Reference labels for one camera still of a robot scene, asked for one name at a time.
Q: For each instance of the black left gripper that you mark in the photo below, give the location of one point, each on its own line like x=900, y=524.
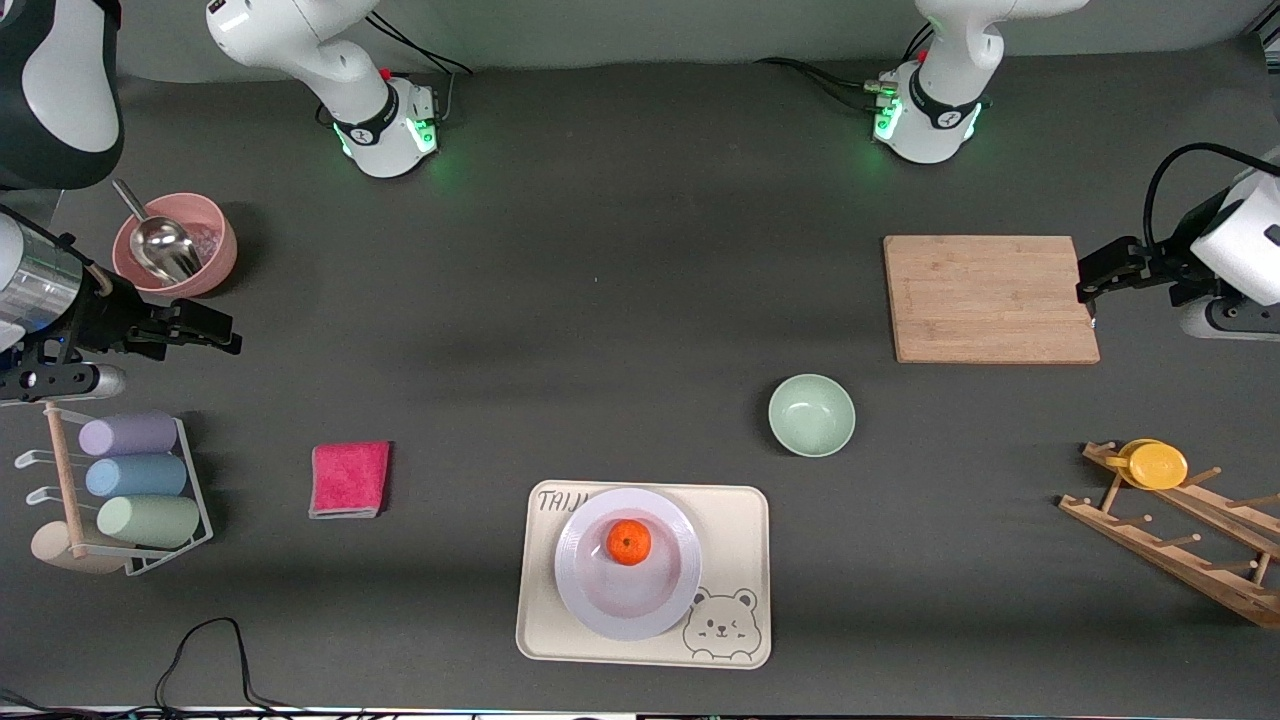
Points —
x=1170, y=262

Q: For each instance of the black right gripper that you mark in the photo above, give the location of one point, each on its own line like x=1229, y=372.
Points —
x=108, y=318

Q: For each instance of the orange fruit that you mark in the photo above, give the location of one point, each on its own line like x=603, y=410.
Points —
x=628, y=543

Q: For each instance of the white round plate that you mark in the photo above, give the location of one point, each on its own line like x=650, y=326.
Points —
x=628, y=605

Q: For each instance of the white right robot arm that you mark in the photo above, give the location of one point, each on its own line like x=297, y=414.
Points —
x=385, y=150

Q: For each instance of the pink bowl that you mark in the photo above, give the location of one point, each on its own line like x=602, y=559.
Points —
x=225, y=260

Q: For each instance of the metal scoop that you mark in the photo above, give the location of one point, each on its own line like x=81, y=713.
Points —
x=165, y=250

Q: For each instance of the wooden cutting board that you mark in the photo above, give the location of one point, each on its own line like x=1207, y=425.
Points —
x=990, y=300

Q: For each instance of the purple cup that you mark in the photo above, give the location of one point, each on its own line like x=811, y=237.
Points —
x=128, y=435

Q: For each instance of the blue cup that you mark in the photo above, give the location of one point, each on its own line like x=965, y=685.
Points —
x=136, y=476

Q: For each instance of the yellow cup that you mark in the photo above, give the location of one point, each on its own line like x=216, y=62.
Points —
x=1158, y=466

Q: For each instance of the green cup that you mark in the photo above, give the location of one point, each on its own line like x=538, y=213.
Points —
x=148, y=521

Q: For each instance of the pink folded cloth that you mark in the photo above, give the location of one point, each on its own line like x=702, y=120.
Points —
x=349, y=480

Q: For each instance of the beige cup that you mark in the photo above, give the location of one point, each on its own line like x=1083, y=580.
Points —
x=50, y=548

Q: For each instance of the wooden peg rack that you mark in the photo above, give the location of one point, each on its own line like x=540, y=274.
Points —
x=1170, y=555

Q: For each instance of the pale green bowl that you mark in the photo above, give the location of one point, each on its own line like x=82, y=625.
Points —
x=812, y=415

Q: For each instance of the cream bear print tray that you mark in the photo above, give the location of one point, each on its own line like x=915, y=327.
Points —
x=735, y=530

